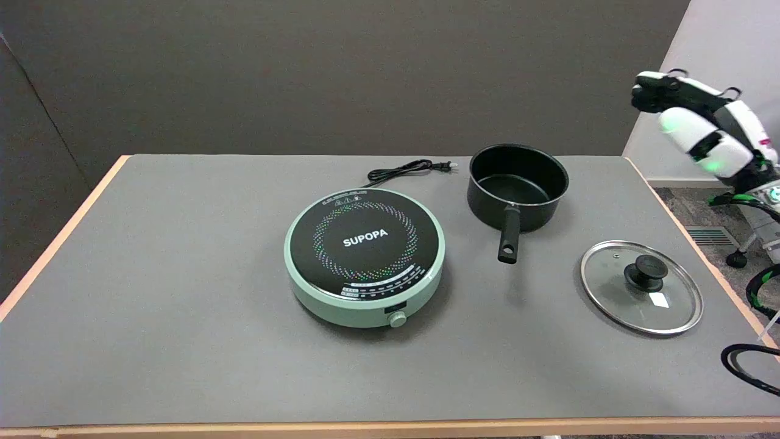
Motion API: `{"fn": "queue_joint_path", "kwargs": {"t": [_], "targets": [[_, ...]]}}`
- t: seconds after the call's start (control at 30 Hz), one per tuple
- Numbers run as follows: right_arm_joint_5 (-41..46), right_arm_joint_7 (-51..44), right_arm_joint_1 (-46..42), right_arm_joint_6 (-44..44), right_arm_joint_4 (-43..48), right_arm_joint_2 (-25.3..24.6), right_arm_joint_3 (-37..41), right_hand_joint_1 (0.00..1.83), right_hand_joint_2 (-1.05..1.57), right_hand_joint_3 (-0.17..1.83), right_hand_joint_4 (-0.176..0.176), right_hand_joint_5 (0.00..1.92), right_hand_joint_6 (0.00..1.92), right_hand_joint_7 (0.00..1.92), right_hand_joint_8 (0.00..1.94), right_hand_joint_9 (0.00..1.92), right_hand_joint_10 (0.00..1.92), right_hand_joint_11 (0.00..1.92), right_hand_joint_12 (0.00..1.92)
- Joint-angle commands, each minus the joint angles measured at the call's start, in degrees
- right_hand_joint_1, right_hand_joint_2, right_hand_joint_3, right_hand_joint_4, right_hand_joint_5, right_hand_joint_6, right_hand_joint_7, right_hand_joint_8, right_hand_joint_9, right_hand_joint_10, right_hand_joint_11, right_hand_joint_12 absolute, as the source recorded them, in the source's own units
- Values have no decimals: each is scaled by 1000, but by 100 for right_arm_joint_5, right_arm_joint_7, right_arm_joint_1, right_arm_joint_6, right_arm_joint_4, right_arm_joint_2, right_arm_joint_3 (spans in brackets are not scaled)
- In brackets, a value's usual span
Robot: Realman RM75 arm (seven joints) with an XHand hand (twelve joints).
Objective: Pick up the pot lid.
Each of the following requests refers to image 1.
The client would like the black power cord with plug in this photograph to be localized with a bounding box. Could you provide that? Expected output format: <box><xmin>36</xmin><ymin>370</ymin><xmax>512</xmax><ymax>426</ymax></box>
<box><xmin>364</xmin><ymin>159</ymin><xmax>458</xmax><ymax>188</ymax></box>

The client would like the mint green induction cooker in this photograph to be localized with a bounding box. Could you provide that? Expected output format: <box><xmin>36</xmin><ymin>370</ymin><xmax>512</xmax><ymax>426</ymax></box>
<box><xmin>283</xmin><ymin>187</ymin><xmax>446</xmax><ymax>329</ymax></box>

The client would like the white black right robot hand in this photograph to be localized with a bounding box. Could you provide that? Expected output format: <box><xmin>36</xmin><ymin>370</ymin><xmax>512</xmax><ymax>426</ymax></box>
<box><xmin>631</xmin><ymin>70</ymin><xmax>780</xmax><ymax>182</ymax></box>

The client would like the plain black cable loop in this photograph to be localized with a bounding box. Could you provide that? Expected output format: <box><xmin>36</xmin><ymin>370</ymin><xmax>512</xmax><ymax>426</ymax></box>
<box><xmin>720</xmin><ymin>343</ymin><xmax>780</xmax><ymax>398</ymax></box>

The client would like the glass pot lid black knob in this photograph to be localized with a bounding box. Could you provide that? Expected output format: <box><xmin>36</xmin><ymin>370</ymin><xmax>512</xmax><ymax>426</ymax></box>
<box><xmin>580</xmin><ymin>240</ymin><xmax>705</xmax><ymax>337</ymax></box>

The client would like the grey floor vent grille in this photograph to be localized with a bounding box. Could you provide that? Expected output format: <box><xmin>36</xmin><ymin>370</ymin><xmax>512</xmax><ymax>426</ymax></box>
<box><xmin>685</xmin><ymin>225</ymin><xmax>739</xmax><ymax>247</ymax></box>

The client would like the long black green braided cable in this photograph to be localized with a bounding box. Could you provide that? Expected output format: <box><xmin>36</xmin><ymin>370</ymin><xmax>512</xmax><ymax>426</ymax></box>
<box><xmin>746</xmin><ymin>265</ymin><xmax>780</xmax><ymax>324</ymax></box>

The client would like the black saucepan with handle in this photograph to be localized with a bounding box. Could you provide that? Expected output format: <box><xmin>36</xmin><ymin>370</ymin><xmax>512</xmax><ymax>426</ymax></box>
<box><xmin>467</xmin><ymin>143</ymin><xmax>570</xmax><ymax>265</ymax></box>

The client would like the short black green braided cable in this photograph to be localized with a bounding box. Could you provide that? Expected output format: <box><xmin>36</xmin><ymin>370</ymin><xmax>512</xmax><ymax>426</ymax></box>
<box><xmin>708</xmin><ymin>192</ymin><xmax>780</xmax><ymax>224</ymax></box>

